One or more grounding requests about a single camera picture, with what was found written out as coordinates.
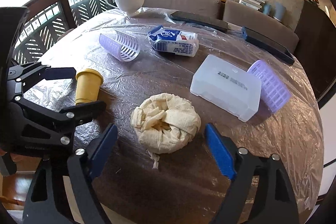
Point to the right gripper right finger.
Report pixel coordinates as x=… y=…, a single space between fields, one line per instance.
x=223 y=150

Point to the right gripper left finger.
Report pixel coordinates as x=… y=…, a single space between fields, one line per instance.
x=100 y=149

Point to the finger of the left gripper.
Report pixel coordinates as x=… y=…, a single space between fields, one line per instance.
x=59 y=73
x=84 y=112

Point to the yellow lidded plastic cup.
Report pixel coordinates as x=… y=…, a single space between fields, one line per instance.
x=88 y=86

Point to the beige paper towel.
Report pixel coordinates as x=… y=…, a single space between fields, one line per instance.
x=165 y=123

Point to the blue white tissue pack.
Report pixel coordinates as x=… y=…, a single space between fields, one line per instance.
x=170 y=40

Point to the translucent white plastic box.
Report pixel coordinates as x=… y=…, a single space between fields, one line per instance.
x=228 y=87

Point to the white ceramic teacup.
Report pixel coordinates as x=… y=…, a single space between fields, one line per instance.
x=130 y=7

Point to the blue cased smartphone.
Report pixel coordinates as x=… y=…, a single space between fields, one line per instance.
x=268 y=45

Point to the brown sofa cushion right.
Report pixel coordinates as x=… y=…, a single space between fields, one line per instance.
x=244 y=16

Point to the brown sofa cushion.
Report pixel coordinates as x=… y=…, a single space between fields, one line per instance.
x=209 y=8
x=244 y=16

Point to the brown sofa cushion left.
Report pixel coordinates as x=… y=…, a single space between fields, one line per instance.
x=209 y=8

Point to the dark wooden cabinet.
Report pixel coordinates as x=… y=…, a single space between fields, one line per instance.
x=316 y=47

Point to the blue grey cup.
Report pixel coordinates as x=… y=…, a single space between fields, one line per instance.
x=267 y=9

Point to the grey cylindrical speaker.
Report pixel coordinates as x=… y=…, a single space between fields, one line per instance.
x=279 y=11

